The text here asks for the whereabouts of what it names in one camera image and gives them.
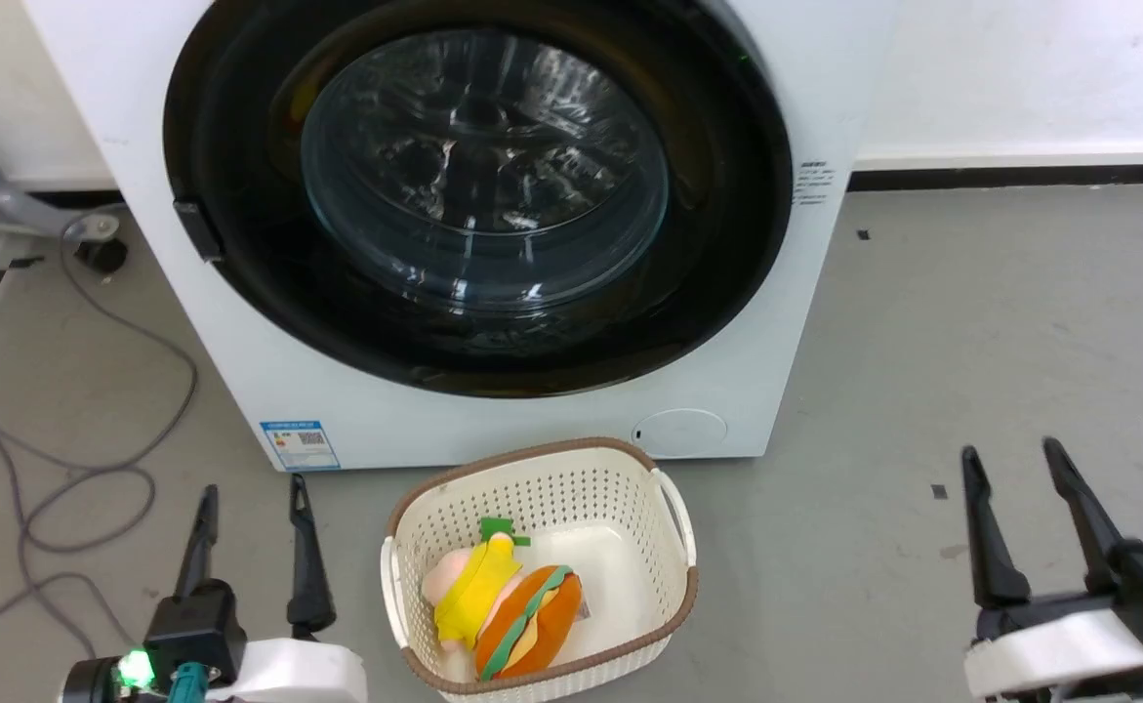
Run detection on round white filter cover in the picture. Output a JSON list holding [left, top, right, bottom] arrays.
[[632, 408, 729, 459]]

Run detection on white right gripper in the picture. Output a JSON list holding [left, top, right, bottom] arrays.
[[961, 435, 1143, 700]]

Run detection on black washer door handle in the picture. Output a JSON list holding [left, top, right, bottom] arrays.
[[173, 199, 226, 264]]

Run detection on yellow banana plush toy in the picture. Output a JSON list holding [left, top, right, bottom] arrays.
[[421, 517, 534, 653]]

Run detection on grey floor cable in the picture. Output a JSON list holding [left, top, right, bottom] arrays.
[[0, 210, 200, 677]]

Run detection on blue energy label sticker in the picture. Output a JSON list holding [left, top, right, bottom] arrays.
[[260, 420, 342, 473]]

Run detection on orange hamburger plush toy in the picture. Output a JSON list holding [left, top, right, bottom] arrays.
[[473, 563, 585, 682]]

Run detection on white front-load washing machine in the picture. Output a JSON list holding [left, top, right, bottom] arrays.
[[22, 0, 899, 473]]

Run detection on cream perforated laundry basket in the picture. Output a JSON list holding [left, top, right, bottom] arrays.
[[381, 436, 700, 703]]

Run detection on black caster wheel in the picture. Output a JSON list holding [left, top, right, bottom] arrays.
[[72, 214, 131, 275]]

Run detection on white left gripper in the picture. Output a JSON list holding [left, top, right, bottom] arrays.
[[144, 473, 368, 703]]

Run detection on round black glass washer door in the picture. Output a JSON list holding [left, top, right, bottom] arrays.
[[163, 0, 795, 398]]

